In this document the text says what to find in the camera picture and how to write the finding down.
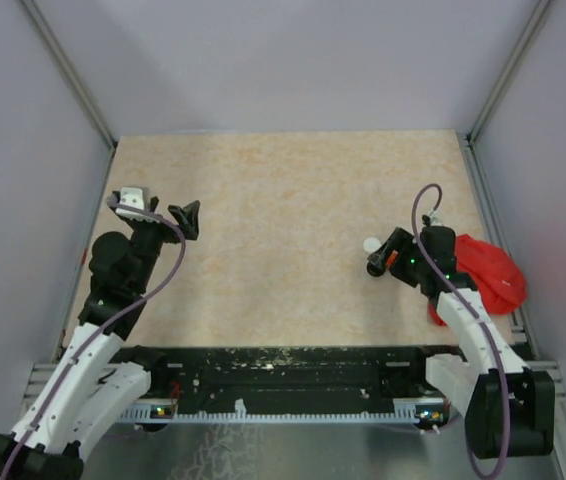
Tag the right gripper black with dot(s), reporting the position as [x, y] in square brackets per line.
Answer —
[402, 241]

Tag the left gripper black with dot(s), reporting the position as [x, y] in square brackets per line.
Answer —
[186, 218]

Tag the white earbud charging case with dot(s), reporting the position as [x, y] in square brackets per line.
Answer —
[371, 245]

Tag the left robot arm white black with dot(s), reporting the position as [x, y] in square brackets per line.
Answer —
[81, 400]

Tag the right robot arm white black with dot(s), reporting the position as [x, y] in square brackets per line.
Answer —
[507, 406]

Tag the red cloth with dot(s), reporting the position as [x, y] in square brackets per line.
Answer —
[499, 280]

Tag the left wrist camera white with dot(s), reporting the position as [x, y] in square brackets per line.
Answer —
[131, 203]

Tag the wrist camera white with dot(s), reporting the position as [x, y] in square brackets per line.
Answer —
[131, 203]
[432, 219]

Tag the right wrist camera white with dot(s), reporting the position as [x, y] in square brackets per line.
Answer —
[432, 219]

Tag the right aluminium frame post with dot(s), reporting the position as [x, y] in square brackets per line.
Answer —
[532, 29]

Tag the aluminium frame post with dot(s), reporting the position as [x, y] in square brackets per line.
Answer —
[68, 72]
[532, 29]

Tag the white cable duct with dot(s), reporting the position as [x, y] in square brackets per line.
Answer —
[405, 412]

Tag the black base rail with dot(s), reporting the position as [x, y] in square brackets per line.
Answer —
[292, 380]

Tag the left aluminium frame post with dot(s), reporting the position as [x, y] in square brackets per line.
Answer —
[68, 72]

